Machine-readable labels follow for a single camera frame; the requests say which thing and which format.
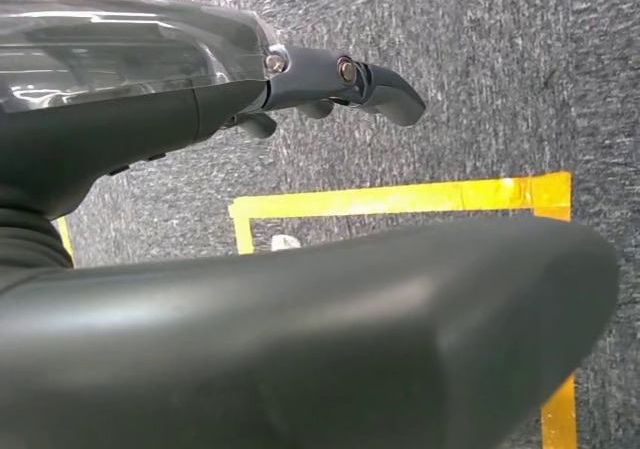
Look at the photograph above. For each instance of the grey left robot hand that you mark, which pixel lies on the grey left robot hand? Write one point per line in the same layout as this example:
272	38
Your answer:
100	121

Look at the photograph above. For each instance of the yellow floor tape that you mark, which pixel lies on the yellow floor tape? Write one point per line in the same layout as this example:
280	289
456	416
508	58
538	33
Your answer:
65	237
400	197

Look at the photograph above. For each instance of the white paper scrap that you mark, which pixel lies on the white paper scrap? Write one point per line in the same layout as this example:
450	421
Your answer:
285	242

